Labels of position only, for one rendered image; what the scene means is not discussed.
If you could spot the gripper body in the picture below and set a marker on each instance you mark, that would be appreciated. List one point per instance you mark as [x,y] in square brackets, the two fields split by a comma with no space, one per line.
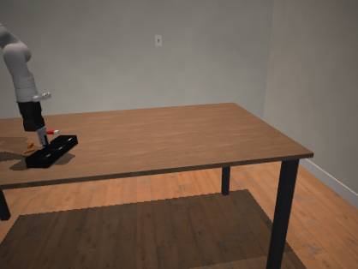
[28,100]

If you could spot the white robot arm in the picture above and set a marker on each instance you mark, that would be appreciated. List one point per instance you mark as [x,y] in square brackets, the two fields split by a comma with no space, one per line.
[16,55]

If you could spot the black three-compartment bin rack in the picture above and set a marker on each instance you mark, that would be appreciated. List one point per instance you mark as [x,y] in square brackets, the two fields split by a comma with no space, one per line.
[48,155]

